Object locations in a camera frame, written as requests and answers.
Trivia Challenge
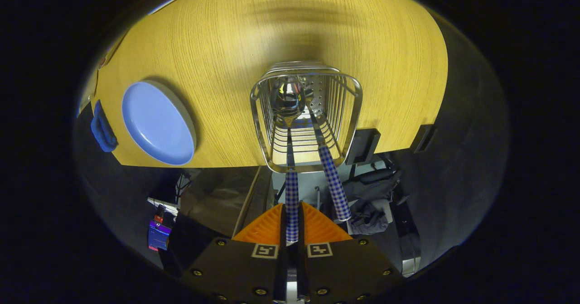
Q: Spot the black table clamp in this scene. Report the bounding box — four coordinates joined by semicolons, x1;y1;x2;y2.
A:
410;124;435;154
345;128;381;166

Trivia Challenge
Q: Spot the blue round plate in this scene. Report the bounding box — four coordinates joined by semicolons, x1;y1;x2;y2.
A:
121;81;197;166

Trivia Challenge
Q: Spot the spoon with blue checked handle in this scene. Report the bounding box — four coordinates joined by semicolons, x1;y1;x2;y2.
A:
270;78;306;243

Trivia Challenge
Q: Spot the dark grey bag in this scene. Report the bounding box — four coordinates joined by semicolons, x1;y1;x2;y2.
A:
342;168;408;236

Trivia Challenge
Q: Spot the fork with blue checked handle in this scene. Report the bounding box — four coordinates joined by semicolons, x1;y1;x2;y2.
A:
303;84;352;222

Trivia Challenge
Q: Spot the metal wire cutlery basket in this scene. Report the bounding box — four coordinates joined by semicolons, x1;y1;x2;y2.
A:
250;61;363;174

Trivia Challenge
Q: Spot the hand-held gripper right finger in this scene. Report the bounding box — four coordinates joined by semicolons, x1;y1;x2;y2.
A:
297;201;404;304

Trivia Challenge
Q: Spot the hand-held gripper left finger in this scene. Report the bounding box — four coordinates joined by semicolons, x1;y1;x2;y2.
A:
181;203;288;304

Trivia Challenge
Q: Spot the blue folded cloth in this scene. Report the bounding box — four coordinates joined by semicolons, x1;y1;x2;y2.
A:
90;100;119;153

